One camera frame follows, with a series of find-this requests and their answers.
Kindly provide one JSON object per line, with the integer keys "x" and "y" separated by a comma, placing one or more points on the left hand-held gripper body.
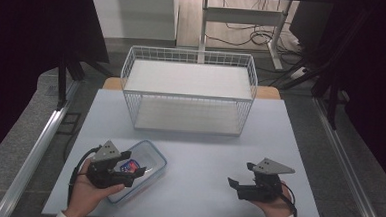
{"x": 106, "y": 154}

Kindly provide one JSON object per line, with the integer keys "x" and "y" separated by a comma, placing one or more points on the white power strip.
{"x": 299, "y": 72}

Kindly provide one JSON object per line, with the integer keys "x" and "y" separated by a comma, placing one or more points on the aluminium rail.
{"x": 348, "y": 170}
{"x": 33, "y": 157}

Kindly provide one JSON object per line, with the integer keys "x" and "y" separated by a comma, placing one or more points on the white metal desk frame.
{"x": 242, "y": 16}

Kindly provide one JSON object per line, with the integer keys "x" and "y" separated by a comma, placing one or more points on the black curtain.
{"x": 30, "y": 46}
{"x": 376, "y": 81}

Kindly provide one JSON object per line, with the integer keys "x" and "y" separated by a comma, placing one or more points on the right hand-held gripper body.
{"x": 266, "y": 192}

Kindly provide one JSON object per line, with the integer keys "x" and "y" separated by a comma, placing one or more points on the person's right hand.
{"x": 276, "y": 209}

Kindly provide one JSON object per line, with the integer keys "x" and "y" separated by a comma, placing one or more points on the red and blue packet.
{"x": 130, "y": 166}

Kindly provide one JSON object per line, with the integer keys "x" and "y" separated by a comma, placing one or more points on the clear plastic container blue rim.
{"x": 151, "y": 159}

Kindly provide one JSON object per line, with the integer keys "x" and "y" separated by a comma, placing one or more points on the black metal stand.
{"x": 62, "y": 81}
{"x": 331, "y": 99}

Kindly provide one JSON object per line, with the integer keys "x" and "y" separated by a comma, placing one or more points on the person's left hand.
{"x": 84, "y": 194}

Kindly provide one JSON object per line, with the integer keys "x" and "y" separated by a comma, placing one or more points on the white cabinet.
{"x": 132, "y": 13}

